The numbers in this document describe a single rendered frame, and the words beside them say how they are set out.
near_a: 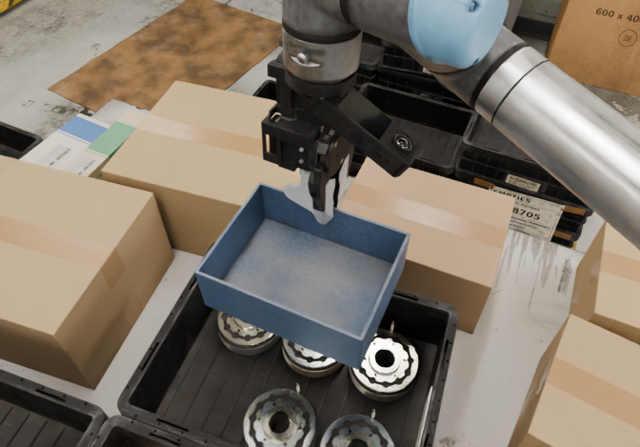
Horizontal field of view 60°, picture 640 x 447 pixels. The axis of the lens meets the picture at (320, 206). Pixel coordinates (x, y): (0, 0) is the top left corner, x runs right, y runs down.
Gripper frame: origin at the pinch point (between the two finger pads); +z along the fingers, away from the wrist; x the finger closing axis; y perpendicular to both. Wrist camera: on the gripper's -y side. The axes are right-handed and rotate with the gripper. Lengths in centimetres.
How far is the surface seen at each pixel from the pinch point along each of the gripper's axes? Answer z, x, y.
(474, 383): 41.1, -11.6, -24.6
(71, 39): 102, -146, 220
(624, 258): 23, -35, -41
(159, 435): 20.7, 25.8, 10.4
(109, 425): 20.9, 27.7, 16.8
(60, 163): 32, -15, 71
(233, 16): 97, -204, 153
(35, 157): 32, -14, 78
